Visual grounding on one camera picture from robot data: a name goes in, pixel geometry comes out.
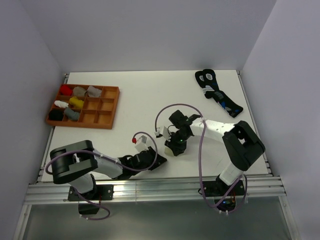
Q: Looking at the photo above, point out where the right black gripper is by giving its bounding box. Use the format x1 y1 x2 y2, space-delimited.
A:
165 130 191 156

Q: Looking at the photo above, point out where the mauve sock with red stripe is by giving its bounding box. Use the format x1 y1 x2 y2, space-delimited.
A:
87 85 102 98

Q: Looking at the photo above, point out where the cream ankle sock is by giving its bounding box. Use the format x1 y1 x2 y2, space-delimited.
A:
164 147 174 157

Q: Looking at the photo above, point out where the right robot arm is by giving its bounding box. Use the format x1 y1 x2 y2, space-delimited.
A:
164 110 266 195

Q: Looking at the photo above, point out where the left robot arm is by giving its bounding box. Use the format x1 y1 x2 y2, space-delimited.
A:
45 137 167 200

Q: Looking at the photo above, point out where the black patterned sock front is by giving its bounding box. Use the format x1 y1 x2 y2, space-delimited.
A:
202 69 244 118

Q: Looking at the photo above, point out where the black patterned sock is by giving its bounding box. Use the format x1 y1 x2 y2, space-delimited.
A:
194 71 206 89
202 69 244 118

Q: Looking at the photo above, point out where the orange compartment tray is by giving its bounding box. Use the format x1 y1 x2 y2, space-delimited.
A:
46 83 120 130

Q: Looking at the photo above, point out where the black patterned sock back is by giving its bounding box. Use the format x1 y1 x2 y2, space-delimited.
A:
194 71 206 89

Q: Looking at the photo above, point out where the grey rolled sock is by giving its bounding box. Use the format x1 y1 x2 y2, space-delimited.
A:
64 107 80 122

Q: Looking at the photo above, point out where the yellow rolled sock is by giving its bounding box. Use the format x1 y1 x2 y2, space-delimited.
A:
69 96 84 109

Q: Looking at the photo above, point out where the taupe rolled sock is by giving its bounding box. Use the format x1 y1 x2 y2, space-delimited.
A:
72 86 87 97

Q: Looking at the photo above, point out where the black rolled sock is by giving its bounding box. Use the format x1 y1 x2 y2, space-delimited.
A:
48 109 64 121

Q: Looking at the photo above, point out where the white rolled sock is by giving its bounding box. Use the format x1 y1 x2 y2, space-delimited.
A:
54 100 69 109

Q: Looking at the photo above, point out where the red rolled sock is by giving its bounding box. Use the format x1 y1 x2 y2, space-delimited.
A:
59 85 73 96

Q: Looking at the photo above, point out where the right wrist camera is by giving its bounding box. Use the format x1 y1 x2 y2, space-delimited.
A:
154 126 171 141

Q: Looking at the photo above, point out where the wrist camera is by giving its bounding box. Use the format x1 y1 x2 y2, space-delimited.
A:
132 135 148 153
154 126 171 141

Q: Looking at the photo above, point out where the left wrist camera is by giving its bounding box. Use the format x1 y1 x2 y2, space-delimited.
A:
132 135 148 153

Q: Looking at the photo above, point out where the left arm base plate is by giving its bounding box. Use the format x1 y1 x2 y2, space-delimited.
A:
67 184 114 202

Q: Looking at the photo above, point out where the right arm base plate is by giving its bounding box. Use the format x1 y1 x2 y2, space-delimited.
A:
203 179 245 197

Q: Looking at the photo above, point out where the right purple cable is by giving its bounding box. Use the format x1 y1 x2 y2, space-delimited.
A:
154 103 248 214

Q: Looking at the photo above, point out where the purple cable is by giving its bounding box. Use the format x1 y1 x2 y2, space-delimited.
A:
154 103 248 214
44 131 159 221

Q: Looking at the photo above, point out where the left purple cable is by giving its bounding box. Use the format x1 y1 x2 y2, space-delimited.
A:
44 131 159 221

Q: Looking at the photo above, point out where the aluminium front rail frame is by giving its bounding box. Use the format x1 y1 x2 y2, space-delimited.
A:
23 176 287 205

